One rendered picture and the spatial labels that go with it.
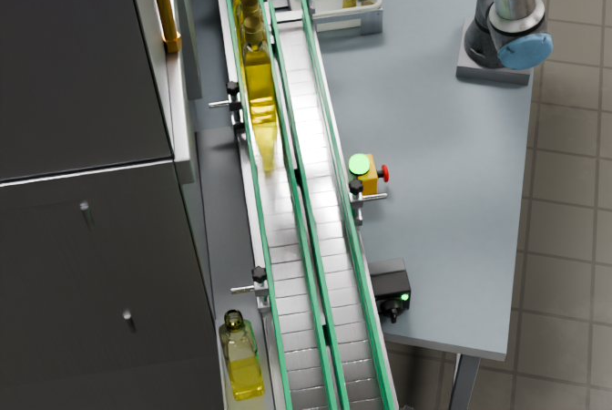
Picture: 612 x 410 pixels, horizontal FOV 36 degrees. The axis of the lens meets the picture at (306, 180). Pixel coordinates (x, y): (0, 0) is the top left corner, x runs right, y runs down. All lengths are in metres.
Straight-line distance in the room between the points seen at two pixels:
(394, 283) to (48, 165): 0.79
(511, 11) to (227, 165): 0.67
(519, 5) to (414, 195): 0.46
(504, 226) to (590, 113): 1.29
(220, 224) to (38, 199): 0.57
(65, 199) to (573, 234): 1.91
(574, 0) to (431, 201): 1.72
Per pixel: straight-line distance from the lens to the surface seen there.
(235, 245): 1.90
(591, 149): 3.23
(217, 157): 2.03
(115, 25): 1.18
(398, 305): 1.90
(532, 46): 2.10
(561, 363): 2.80
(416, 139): 2.21
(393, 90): 2.30
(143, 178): 1.41
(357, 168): 2.03
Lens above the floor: 2.48
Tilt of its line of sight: 54 degrees down
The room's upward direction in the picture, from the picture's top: 3 degrees counter-clockwise
